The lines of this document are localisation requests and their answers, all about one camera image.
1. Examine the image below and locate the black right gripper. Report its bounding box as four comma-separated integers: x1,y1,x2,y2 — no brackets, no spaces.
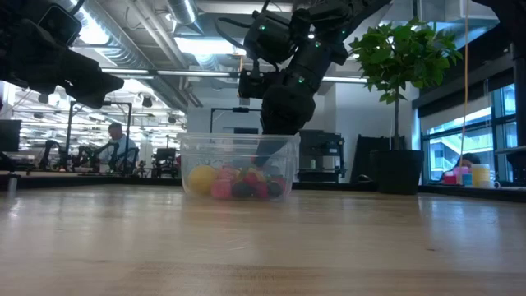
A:
237,39,350,168

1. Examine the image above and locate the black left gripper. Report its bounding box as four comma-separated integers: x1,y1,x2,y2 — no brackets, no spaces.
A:
0,0,125,110

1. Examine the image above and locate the clear plastic tupperware container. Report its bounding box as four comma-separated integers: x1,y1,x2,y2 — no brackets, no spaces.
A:
177,132,302,202

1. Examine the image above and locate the black equipment rack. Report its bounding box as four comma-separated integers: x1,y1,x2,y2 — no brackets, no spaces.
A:
298,129,346,184

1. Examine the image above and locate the person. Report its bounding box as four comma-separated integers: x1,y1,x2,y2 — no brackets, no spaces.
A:
98,122,139,172
437,151,482,184

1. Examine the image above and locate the black leaning panel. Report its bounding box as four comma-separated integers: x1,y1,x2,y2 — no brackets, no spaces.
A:
351,134,394,184

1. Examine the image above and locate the black computer monitor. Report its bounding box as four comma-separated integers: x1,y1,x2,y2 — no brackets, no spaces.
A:
0,118,21,152

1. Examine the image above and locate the black background office chair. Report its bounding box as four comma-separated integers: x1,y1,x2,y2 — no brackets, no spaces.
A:
151,146,181,178

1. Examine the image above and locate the black plant pot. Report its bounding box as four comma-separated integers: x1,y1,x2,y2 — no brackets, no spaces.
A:
368,148,424,197

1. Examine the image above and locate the green leafy potted tree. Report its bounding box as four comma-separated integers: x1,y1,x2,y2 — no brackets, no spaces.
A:
348,16,464,151

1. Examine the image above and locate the pink plastic cup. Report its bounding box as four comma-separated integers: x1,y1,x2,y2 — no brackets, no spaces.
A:
453,165,471,186

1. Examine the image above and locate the yellow white cup stack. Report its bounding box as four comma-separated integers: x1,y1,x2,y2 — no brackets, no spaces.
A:
471,163,491,189

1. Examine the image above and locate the large ribbed air duct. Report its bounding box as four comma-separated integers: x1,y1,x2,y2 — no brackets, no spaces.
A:
55,0,155,71

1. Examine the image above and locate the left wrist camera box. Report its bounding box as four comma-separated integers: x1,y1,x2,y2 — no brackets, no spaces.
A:
37,2,83,47

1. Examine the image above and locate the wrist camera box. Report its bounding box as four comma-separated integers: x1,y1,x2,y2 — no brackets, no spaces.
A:
37,2,83,47
242,10,296,66

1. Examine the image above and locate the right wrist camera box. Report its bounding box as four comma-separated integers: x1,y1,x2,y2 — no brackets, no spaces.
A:
242,10,296,66

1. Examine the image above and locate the silver ceiling air duct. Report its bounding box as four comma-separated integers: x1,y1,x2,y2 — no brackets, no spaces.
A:
166,0,205,36

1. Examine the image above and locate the black right camera cable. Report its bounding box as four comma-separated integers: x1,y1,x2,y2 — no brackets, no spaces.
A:
214,16,252,51

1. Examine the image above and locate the black aluminium table frame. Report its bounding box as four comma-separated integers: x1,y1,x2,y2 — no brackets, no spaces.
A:
0,171,526,202

